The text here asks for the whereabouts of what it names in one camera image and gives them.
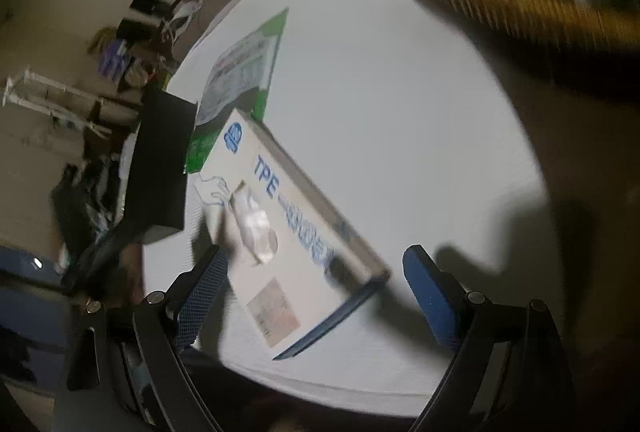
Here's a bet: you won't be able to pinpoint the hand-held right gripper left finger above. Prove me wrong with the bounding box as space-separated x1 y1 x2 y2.
52 246 229 432

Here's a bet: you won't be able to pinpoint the white glove box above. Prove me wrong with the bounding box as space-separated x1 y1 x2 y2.
195 108 392 361

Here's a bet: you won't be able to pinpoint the white device on sofa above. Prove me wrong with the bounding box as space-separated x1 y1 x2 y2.
162 0 207 38

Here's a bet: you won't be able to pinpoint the black storage container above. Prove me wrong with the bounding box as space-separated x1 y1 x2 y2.
122 84 199 246

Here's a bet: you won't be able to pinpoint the black speaker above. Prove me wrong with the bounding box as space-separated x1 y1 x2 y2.
131 0 177 21
117 19 167 43

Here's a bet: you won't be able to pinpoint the green seaweed packet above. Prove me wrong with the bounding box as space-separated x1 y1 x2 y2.
184 8 290 176

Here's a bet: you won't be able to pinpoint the blue cardboard boxes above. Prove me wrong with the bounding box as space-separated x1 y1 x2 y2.
97 39 132 81

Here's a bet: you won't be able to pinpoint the white coat rack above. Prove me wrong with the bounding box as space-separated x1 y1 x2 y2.
0 68 114 139

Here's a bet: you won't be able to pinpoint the round clock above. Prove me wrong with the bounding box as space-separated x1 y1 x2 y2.
125 62 152 88

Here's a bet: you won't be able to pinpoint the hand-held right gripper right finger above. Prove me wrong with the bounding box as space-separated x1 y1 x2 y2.
402 246 577 432

